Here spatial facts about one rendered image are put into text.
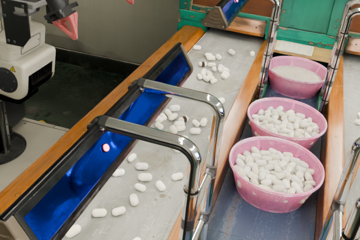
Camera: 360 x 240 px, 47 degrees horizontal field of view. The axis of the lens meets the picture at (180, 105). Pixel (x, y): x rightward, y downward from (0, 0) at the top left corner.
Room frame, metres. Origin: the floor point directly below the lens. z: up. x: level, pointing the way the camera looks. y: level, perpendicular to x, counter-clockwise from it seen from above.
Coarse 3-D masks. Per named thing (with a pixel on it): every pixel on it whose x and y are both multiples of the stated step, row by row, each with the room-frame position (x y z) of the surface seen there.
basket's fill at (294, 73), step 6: (276, 66) 1.72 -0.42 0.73; (282, 66) 1.73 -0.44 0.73; (288, 66) 1.73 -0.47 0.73; (294, 66) 1.74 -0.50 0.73; (276, 72) 1.66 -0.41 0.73; (282, 72) 1.66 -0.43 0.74; (288, 72) 1.66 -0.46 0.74; (294, 72) 1.68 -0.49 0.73; (300, 72) 1.68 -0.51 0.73; (306, 72) 1.70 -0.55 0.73; (312, 72) 1.71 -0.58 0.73; (294, 78) 1.61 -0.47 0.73; (300, 78) 1.61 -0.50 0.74; (306, 78) 1.62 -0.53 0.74; (312, 78) 1.62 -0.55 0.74; (318, 78) 1.64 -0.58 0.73
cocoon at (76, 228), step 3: (75, 225) 0.66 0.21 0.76; (78, 225) 0.66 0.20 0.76; (72, 228) 0.65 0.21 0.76; (75, 228) 0.65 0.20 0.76; (78, 228) 0.65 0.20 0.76; (69, 231) 0.64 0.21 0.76; (72, 231) 0.64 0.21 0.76; (75, 231) 0.65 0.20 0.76; (78, 231) 0.65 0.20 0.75; (66, 234) 0.64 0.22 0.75; (69, 234) 0.64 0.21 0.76; (72, 234) 0.64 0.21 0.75; (75, 234) 0.64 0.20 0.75; (69, 237) 0.64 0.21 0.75
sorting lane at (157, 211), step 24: (192, 48) 1.83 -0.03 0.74; (216, 48) 1.86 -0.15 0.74; (240, 48) 1.89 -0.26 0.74; (192, 72) 1.56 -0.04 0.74; (216, 72) 1.58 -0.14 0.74; (240, 72) 1.61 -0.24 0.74; (216, 96) 1.37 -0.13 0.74; (168, 120) 1.17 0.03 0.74; (192, 120) 1.19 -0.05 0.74; (144, 144) 1.02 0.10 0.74; (120, 168) 0.90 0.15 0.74; (168, 168) 0.92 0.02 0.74; (120, 192) 0.80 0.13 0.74; (144, 192) 0.81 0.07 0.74; (168, 192) 0.82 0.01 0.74; (120, 216) 0.72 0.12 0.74; (144, 216) 0.73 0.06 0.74; (168, 216) 0.73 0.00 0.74
